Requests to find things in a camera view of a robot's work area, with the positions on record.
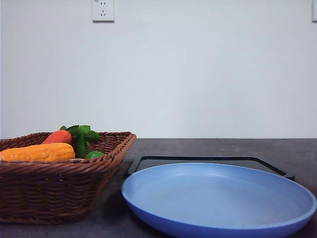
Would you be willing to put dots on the white wall power socket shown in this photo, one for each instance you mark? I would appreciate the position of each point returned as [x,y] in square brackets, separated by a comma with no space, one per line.
[103,11]

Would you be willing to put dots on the green toy vegetable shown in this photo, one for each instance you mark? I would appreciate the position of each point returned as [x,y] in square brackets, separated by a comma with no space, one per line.
[94,155]

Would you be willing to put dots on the orange toy carrot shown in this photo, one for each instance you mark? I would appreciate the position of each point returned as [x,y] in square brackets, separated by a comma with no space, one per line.
[59,136]

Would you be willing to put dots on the black rectangular tray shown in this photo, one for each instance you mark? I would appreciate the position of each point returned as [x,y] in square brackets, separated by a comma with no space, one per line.
[146,162]

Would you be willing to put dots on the yellow toy corn cob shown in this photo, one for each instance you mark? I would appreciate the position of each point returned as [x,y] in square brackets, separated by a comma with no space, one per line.
[39,153]

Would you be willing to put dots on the brown wicker basket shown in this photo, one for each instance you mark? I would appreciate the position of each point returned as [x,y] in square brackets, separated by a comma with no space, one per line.
[61,192]

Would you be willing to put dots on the green carrot leaves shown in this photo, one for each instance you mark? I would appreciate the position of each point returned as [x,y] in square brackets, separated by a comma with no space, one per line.
[81,137]

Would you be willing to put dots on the blue round plate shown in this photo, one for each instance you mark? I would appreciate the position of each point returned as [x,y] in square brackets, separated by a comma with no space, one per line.
[215,200]

